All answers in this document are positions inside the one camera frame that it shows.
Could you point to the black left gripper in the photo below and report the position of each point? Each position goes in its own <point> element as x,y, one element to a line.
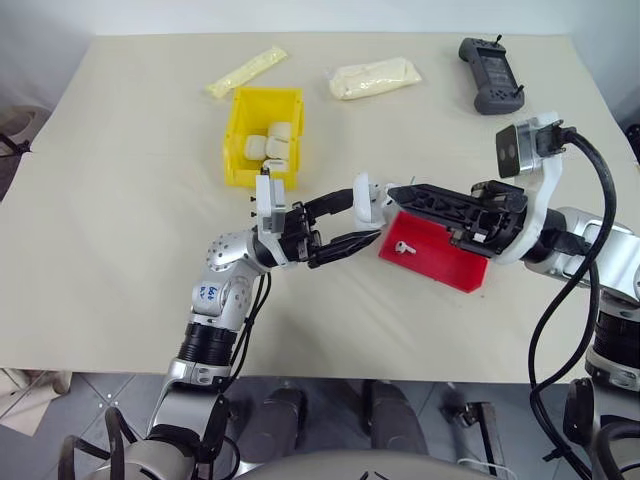
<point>297,237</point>

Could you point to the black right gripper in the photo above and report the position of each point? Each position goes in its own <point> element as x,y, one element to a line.
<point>495,220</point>

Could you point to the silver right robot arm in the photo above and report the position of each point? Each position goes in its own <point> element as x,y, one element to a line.
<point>595,240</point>

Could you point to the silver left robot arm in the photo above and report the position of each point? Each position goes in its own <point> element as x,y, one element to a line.
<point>225,295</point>

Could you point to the yellow plastic bin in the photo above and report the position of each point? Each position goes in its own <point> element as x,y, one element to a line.
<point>237,160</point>

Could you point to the white wireless earbud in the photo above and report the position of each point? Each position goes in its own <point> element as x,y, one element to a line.
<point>404,246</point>

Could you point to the red plastic tray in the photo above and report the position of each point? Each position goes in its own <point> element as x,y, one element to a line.
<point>430,265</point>

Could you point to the cream filled plastic bag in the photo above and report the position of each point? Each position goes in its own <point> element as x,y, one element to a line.
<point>375,79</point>

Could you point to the grey handheld remote controller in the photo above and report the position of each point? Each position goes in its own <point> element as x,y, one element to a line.
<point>492,75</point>

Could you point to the long pale yellow packet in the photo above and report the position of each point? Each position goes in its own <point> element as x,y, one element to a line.
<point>247,70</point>

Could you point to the light grey robot torso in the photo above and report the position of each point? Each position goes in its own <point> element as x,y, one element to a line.
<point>350,467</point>

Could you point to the pale wooden table leg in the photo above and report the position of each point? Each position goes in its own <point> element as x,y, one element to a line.
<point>60,382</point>

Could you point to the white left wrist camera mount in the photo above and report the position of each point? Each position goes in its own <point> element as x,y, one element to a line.
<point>270,205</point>

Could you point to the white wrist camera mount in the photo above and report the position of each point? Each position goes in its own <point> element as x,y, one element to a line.
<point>550,185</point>
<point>270,205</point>

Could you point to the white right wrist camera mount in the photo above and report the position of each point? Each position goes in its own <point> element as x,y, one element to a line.
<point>550,185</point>

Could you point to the dark metal frame bracket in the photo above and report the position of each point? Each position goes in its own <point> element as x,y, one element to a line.
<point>480,430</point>

